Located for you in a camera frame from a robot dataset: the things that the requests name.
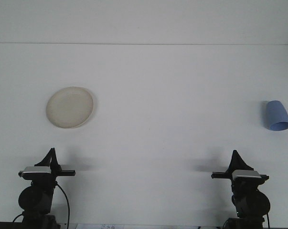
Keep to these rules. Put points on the pale round plate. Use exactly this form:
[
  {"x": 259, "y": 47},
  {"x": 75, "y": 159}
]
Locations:
[{"x": 69, "y": 107}]

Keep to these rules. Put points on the pale blue cup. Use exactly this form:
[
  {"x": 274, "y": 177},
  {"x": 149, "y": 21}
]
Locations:
[{"x": 276, "y": 112}]

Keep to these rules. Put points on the grey camera box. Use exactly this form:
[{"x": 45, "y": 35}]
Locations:
[
  {"x": 36, "y": 172},
  {"x": 246, "y": 176}
]

